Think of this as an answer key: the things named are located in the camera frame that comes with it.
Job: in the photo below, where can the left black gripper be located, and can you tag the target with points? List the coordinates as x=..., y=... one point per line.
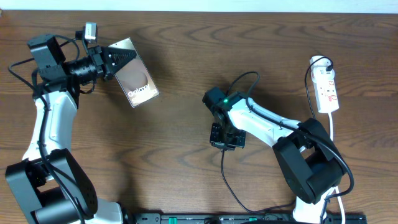
x=96, y=53

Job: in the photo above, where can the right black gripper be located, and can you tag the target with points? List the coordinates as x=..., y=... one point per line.
x=216, y=142

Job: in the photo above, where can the Galaxy S25 Ultra smartphone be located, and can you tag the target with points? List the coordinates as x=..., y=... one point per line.
x=134, y=78

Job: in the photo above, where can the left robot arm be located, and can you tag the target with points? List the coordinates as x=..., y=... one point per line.
x=48, y=183

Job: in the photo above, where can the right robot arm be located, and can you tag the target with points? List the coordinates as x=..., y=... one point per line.
x=312, y=166

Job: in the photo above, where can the white power strip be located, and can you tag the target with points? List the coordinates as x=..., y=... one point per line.
x=322, y=75

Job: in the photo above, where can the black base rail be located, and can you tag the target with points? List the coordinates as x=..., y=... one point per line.
x=156, y=218

